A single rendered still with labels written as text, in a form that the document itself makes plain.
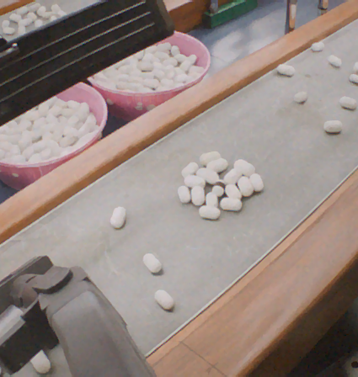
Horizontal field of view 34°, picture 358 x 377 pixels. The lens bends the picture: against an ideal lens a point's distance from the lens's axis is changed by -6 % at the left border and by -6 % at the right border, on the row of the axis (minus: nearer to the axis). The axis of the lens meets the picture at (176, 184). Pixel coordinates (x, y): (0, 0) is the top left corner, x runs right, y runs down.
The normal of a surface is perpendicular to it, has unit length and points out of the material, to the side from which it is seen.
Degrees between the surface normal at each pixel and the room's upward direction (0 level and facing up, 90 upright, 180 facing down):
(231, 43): 0
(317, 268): 0
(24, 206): 0
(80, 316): 32
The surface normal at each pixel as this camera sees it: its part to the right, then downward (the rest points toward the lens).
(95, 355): -0.50, -0.82
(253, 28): 0.00, -0.73
